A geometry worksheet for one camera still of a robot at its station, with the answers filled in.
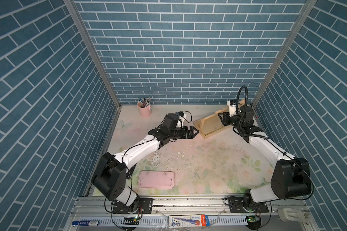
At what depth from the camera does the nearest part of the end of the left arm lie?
610 mm

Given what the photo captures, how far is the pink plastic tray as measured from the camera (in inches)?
31.6

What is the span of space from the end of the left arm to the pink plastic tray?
26cm
